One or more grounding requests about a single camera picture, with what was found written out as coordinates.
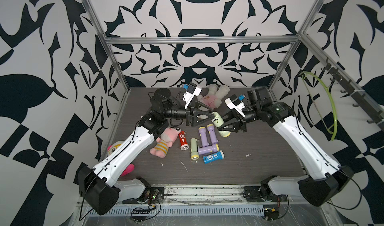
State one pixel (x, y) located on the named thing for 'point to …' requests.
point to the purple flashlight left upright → (203, 137)
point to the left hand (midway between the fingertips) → (212, 111)
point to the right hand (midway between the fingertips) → (217, 123)
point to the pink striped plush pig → (165, 141)
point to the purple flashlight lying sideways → (214, 148)
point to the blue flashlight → (210, 157)
